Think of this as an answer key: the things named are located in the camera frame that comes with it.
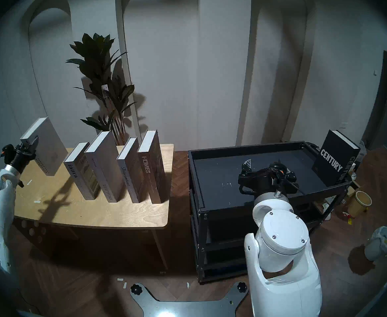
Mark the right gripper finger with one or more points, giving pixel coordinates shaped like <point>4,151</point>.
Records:
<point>247,166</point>

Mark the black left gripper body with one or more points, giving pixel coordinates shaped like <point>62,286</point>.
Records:
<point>21,158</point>

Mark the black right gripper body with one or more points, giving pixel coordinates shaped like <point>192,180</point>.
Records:
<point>259,182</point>

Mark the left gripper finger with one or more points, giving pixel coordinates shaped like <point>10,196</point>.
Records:
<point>34,144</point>

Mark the silver book small black lettering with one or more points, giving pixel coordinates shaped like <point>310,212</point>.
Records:
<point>48,144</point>

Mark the black CENTURY book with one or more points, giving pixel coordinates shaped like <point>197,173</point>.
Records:
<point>334,154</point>

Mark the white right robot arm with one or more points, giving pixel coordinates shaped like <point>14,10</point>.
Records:
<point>279,253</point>

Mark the black metal shelf cart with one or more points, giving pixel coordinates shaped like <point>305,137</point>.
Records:
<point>220,177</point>

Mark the light wooden display table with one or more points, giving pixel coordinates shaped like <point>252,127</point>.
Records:
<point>97,214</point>

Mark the grey iaura book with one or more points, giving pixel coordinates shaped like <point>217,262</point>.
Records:
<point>81,174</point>

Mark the white spray bottle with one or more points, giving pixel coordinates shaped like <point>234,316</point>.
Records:
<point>328,212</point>

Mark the large grey SPECIAL ISSUE book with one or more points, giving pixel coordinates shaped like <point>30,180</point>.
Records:
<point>106,167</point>

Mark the blue plastic bin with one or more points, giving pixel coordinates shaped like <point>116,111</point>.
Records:
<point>226,266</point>

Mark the small red yellow item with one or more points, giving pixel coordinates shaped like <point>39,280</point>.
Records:
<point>348,217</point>

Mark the brown HOMES book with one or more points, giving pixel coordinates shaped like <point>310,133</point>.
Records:
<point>152,167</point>

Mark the grey Discontent book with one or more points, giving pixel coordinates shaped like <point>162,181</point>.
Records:
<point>130,174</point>

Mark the yellow plastic bucket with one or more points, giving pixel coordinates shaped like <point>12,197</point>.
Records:
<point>358,205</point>

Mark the tall green potted plant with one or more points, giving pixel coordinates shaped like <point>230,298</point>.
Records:
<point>97,62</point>

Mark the black star knob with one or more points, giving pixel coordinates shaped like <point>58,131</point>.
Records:
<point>136,289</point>
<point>242,286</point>

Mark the clear plastic storage container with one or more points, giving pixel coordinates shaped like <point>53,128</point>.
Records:
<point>362,151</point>

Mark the white trash bin with bag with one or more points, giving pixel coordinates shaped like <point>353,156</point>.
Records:
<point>380,243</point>

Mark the dark grey door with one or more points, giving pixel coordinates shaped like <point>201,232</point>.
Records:
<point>383,98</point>

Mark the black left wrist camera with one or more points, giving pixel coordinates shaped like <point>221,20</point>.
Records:
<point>7,152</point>

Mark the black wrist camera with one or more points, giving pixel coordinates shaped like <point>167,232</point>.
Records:
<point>277,170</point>
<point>7,152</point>

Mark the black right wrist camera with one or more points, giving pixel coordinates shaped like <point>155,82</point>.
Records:
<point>277,170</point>

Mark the grey metal robot base plate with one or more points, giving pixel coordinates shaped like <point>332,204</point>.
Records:
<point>187,308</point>

